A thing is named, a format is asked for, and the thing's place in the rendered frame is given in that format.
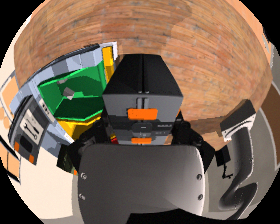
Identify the yellow open bin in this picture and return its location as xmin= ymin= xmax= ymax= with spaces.
xmin=56 ymin=112 xmax=101 ymax=140

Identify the orange bar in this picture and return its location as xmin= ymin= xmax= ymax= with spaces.
xmin=102 ymin=46 xmax=114 ymax=83

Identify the red open bin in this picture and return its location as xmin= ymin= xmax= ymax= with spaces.
xmin=111 ymin=137 xmax=119 ymax=144

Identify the green bin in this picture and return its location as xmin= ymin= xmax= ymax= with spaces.
xmin=37 ymin=60 xmax=107 ymax=121

